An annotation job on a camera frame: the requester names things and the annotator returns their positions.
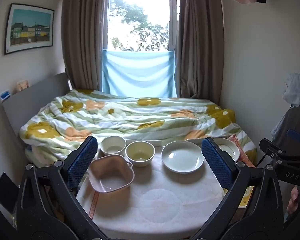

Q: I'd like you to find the person's right hand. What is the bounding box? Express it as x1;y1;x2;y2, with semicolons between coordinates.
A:
286;185;300;214

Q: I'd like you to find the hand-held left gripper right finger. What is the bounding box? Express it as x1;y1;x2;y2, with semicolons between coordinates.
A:
192;137;284;233

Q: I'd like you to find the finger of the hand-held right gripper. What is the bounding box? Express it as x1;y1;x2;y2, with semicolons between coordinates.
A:
259;138;300;162
286;129;300;144

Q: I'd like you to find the blue box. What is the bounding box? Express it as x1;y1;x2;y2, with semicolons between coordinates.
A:
0;90;12;103

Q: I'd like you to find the floral bordered table cloth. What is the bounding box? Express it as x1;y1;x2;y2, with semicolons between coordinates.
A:
76;140;253;233

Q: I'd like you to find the cream bowl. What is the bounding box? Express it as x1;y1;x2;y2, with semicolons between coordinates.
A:
125;141;156;167

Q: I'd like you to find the white bowl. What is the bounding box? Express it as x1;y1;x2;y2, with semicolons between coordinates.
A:
100;135;127;156

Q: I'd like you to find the light blue cloth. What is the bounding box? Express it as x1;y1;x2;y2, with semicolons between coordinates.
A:
101;49;177;98

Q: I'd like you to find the orange pink folded cloth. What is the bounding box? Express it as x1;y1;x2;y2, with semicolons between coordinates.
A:
229;134;255;168

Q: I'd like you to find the translucent plastic bag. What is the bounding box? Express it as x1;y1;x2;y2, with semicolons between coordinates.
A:
282;72;300;105

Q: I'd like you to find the framed wall picture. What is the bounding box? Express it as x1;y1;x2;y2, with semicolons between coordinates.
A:
4;3;55;55

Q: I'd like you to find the black panel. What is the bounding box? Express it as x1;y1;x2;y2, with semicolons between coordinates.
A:
0;172;19;213

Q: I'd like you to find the white plate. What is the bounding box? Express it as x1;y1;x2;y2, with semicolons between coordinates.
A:
161;141;205;174

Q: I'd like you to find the floral blanket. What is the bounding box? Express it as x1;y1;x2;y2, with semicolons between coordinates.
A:
19;89;257;165

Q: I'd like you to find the pink square bowl with handles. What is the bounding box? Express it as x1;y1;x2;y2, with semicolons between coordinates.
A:
87;154;135;194

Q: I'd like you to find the brown curtain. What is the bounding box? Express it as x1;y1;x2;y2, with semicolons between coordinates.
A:
174;0;224;103
61;0;109;92

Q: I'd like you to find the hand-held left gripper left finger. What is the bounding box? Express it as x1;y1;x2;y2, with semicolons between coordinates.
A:
14;136;101;233

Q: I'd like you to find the window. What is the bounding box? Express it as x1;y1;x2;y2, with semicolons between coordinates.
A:
107;0;179;53

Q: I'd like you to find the grey headboard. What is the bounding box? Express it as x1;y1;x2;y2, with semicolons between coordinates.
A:
0;72;73;143

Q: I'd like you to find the grey garment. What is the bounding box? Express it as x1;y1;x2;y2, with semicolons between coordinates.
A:
270;102;300;145

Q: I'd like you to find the patterned plate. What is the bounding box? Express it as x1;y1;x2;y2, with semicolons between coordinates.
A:
212;137;240;160

